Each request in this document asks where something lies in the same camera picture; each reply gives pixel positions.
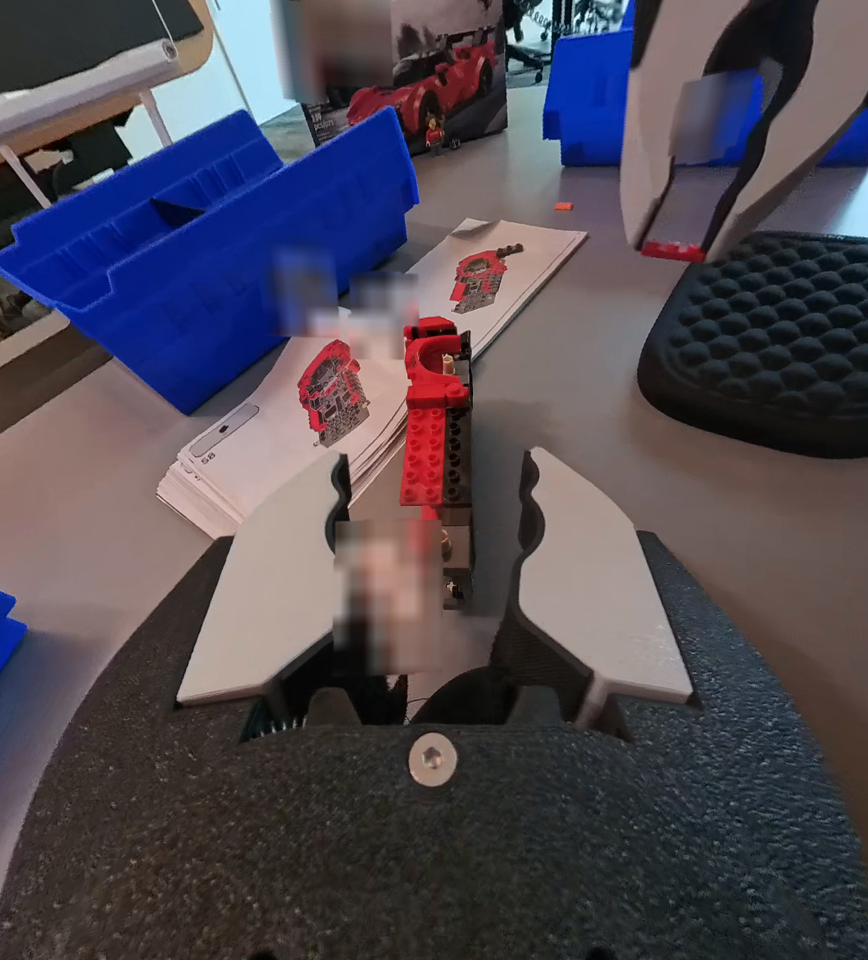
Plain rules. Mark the open instruction booklet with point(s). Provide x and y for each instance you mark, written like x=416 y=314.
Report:
x=254 y=450

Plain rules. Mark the black board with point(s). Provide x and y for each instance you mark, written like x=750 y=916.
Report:
x=51 y=37

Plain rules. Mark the black office chair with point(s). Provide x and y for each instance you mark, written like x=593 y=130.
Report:
x=520 y=52

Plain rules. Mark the red and black brick model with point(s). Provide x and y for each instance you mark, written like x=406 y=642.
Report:
x=426 y=450

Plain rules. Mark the toy car set box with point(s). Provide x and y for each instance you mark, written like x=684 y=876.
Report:
x=441 y=82

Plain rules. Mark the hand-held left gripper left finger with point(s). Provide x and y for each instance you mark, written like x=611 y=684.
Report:
x=269 y=592

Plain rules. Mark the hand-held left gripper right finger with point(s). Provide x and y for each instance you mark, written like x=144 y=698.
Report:
x=599 y=600

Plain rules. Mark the black textured cushion pad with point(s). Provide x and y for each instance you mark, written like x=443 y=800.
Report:
x=786 y=345

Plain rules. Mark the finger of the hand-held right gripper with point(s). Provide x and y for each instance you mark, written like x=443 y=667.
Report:
x=648 y=135
x=809 y=127

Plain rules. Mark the white roller tube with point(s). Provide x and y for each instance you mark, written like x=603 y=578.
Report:
x=66 y=90

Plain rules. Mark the small red brick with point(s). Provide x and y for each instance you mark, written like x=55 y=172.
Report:
x=672 y=250

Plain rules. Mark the blue divided plastic bin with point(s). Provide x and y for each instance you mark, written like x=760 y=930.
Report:
x=201 y=300

